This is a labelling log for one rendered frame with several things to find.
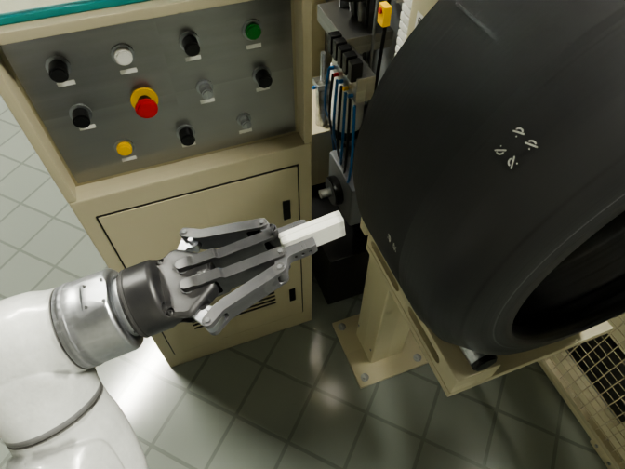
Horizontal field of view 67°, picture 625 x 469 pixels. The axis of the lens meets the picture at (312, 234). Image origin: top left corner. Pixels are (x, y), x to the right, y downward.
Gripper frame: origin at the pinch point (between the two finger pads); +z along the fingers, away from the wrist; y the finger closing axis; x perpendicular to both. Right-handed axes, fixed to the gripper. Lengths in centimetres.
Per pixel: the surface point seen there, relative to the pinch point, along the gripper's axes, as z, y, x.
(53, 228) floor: -91, 132, 114
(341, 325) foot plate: 10, 42, 125
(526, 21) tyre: 24.3, 3.2, -14.6
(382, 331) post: 19, 25, 103
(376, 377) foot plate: 14, 20, 127
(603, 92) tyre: 24.3, -7.1, -14.0
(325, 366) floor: -2, 31, 126
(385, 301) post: 20, 26, 83
